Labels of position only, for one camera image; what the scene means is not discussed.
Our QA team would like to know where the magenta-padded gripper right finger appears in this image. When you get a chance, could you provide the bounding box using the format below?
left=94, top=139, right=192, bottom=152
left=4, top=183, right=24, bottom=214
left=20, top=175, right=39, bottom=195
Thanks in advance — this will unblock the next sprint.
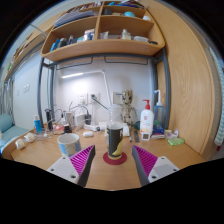
left=131, top=144, right=181, bottom=187

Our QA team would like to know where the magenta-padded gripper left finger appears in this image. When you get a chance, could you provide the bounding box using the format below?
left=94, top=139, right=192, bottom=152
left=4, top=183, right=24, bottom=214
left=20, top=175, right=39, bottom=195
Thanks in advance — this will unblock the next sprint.
left=46, top=144, right=97, bottom=188

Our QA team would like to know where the clear bottle with dark label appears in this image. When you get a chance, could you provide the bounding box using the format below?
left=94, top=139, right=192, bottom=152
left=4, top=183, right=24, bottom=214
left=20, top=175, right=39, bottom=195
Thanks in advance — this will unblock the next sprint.
left=105, top=104, right=125, bottom=161

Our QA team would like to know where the cream mug with blue patches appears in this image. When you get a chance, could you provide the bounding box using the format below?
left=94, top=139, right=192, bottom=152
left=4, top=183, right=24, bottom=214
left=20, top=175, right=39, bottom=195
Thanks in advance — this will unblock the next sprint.
left=57, top=133, right=82, bottom=158

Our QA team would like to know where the flat round red coaster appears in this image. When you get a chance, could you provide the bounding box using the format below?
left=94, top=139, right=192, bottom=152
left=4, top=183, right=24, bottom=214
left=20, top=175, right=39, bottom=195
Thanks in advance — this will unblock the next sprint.
left=102, top=151, right=128, bottom=166

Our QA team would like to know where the small green packet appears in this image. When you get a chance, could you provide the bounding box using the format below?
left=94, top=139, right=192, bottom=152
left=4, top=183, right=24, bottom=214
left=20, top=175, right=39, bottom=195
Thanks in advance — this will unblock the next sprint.
left=167, top=137, right=185, bottom=147

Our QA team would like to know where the white pump bottle red top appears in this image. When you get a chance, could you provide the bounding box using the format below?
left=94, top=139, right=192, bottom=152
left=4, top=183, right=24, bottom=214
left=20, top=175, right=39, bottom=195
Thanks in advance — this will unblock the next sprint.
left=139, top=99, right=155, bottom=141

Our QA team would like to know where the blue squeeze bottle with spout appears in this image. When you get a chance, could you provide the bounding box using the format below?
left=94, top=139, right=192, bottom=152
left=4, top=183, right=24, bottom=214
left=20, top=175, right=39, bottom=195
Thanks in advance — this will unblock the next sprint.
left=152, top=89, right=166, bottom=128

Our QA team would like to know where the slim black upright device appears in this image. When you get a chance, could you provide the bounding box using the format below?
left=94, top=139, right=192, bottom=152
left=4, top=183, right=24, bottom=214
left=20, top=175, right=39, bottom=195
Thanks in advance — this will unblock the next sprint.
left=44, top=108, right=54, bottom=131

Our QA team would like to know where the small blue tube bottle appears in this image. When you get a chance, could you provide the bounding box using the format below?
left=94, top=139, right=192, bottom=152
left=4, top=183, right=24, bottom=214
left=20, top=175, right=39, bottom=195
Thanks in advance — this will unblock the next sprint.
left=33, top=114, right=43, bottom=134

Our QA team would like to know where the small round white object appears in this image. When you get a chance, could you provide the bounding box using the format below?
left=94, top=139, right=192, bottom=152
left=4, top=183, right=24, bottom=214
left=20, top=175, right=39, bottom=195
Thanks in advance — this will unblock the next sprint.
left=24, top=132, right=37, bottom=143
left=14, top=138, right=27, bottom=150

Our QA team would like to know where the brown tree creature figurine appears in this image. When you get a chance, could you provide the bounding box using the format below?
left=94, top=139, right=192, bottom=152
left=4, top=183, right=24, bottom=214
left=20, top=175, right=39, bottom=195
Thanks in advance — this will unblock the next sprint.
left=119, top=89, right=138, bottom=126

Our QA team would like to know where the light blue pillow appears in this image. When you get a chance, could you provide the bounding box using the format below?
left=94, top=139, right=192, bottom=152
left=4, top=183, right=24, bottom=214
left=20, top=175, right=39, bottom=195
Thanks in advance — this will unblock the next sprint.
left=0, top=113, right=14, bottom=133

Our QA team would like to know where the white desk lamp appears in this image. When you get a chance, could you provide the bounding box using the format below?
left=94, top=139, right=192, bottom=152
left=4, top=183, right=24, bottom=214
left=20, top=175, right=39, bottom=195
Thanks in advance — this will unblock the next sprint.
left=61, top=68, right=113, bottom=108

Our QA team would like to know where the striped white green towel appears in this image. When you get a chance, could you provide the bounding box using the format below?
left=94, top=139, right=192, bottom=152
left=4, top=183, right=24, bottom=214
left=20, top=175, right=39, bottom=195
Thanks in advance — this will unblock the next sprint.
left=208, top=46, right=224, bottom=148

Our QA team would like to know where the wooden shelf unit with items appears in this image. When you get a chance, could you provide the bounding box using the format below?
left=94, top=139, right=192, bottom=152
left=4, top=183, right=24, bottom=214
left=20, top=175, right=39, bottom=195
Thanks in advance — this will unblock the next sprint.
left=40, top=1, right=166, bottom=63

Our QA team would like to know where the long wooden wall shelf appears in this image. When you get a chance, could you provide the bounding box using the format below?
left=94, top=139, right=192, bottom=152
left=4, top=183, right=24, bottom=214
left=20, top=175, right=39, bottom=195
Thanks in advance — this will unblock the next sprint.
left=3, top=19, right=56, bottom=83

